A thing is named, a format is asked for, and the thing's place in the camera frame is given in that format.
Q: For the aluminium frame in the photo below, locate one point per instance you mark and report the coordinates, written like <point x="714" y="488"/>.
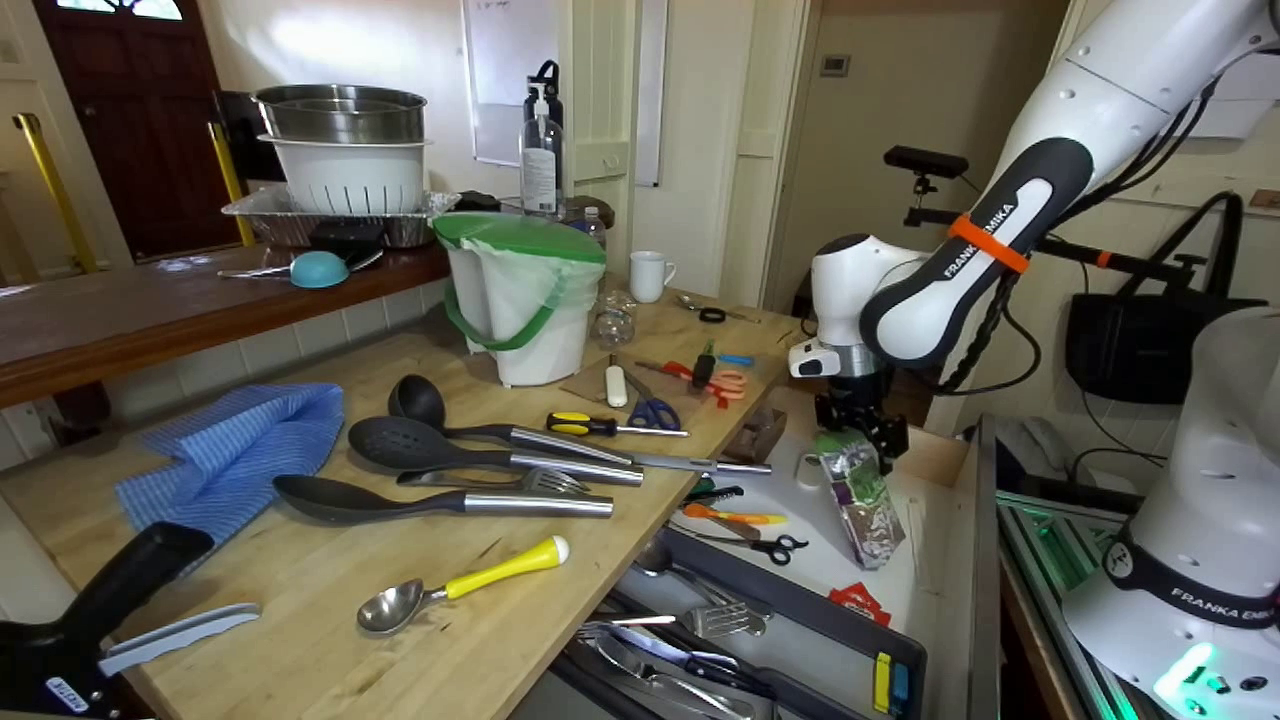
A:
<point x="1054" y="560"/>

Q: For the white tube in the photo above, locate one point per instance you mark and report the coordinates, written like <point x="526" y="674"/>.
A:
<point x="619" y="385"/>

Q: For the yellow stick in tray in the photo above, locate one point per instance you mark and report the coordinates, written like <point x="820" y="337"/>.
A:
<point x="883" y="681"/>

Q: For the red plastic piece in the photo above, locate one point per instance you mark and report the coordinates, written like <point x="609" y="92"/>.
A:
<point x="862" y="602"/>

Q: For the yellow rod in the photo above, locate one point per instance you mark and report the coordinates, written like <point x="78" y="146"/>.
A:
<point x="55" y="195"/>
<point x="229" y="183"/>

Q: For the dark brown door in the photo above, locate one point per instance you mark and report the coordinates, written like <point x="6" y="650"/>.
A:
<point x="141" y="123"/>

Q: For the brown wooden block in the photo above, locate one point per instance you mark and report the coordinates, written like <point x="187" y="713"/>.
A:
<point x="758" y="433"/>

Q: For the orange scissors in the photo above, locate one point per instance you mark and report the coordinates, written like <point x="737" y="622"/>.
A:
<point x="714" y="385"/>

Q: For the open wooden drawer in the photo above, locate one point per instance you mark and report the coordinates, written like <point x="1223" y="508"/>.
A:
<point x="935" y="560"/>

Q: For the steel pot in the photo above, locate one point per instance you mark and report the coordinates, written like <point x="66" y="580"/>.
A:
<point x="343" y="113"/>

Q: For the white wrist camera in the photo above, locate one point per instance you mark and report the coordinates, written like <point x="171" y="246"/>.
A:
<point x="812" y="362"/>

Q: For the white bin with green lid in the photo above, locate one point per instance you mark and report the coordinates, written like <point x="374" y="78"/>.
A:
<point x="522" y="300"/>

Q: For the white dish tray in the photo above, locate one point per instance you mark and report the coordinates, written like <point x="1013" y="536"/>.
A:
<point x="252" y="206"/>

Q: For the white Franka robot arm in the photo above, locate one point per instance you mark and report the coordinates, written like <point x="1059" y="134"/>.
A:
<point x="1064" y="92"/>

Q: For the green black tool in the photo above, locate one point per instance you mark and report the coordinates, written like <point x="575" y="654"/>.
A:
<point x="714" y="495"/>

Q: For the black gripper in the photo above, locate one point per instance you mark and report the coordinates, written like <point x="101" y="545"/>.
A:
<point x="867" y="398"/>

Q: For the crushed clear plastic bottle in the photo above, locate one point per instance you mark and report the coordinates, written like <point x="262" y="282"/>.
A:
<point x="619" y="321"/>

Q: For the black bag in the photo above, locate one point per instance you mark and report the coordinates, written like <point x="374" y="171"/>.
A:
<point x="1133" y="345"/>

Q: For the white paper sheet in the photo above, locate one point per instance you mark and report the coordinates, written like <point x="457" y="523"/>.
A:
<point x="504" y="66"/>

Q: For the black stand with orange clips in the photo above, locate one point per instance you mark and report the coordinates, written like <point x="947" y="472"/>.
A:
<point x="924" y="160"/>

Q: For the tall clear bottle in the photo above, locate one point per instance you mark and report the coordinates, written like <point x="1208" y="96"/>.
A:
<point x="540" y="146"/>

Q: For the yellow black screwdriver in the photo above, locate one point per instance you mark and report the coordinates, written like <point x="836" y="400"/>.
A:
<point x="582" y="420"/>

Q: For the blue cloth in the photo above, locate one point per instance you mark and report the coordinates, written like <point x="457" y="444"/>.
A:
<point x="232" y="455"/>

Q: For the black scissors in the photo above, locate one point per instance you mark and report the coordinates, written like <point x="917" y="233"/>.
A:
<point x="778" y="545"/>

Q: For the brown wooden counter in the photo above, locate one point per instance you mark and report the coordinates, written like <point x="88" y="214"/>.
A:
<point x="132" y="315"/>

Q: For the white mug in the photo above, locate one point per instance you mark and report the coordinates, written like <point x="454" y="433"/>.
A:
<point x="650" y="277"/>

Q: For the dark grey cutlery tray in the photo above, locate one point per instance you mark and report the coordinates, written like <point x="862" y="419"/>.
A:
<point x="800" y="604"/>

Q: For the blue stick in tray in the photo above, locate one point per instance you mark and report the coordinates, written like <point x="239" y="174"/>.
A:
<point x="902" y="681"/>

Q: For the white colander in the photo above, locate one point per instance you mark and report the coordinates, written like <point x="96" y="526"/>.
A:
<point x="349" y="179"/>

